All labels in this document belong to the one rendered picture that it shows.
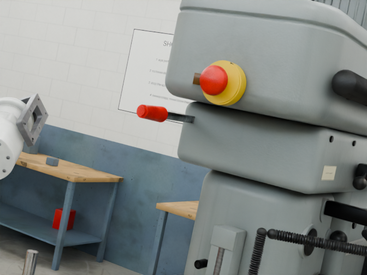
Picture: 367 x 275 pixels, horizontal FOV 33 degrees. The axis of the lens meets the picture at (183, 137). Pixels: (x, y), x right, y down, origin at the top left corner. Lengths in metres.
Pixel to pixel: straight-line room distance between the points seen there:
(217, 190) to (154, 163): 5.17
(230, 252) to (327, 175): 0.18
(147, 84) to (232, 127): 5.36
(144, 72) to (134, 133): 0.63
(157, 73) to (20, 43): 1.94
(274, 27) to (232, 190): 0.28
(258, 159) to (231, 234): 0.12
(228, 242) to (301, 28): 0.34
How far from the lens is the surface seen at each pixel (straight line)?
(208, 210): 1.02
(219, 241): 0.97
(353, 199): 1.16
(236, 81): 0.84
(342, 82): 0.84
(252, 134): 0.94
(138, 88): 6.36
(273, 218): 0.97
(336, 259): 1.15
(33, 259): 1.36
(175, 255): 6.09
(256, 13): 0.86
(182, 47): 0.91
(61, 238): 5.87
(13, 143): 0.79
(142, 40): 6.43
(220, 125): 0.97
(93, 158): 6.63
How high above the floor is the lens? 1.72
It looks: 3 degrees down
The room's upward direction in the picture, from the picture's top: 12 degrees clockwise
